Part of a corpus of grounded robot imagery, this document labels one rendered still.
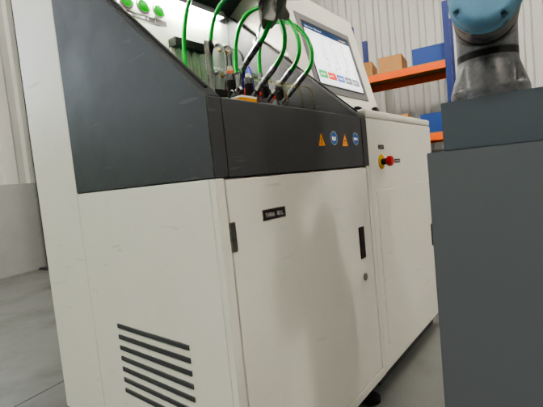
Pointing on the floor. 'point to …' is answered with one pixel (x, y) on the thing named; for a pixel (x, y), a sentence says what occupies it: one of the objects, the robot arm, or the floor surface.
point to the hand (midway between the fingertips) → (266, 22)
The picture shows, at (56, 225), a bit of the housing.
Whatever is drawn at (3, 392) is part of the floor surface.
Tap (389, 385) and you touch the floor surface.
